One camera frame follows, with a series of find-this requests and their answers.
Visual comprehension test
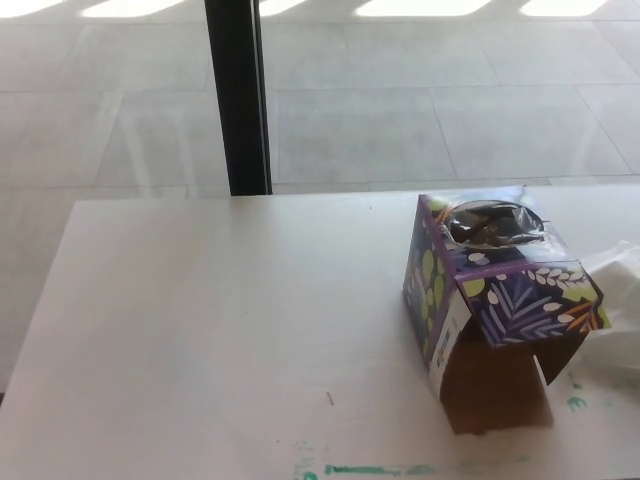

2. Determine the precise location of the white tissue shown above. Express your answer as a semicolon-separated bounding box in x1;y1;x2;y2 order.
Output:
569;239;640;372

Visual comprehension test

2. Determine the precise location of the purple floral tissue box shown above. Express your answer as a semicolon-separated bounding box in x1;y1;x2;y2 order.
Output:
402;192;613;436

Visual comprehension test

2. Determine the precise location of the black vertical window post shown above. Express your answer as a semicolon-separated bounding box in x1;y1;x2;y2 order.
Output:
203;0;274;196

